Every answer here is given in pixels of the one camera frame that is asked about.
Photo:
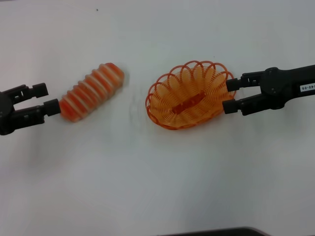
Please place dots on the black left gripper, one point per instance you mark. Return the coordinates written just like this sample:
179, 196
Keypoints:
6, 113

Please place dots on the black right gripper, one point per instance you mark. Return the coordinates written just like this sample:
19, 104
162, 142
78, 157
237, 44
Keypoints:
280, 86

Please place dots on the orange white striped bread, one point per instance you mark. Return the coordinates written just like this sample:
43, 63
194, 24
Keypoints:
91, 92

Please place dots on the orange woven plastic basket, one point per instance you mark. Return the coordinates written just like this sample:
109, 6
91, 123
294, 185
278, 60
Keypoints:
187, 103

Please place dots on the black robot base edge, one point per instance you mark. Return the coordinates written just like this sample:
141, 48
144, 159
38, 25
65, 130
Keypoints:
214, 232

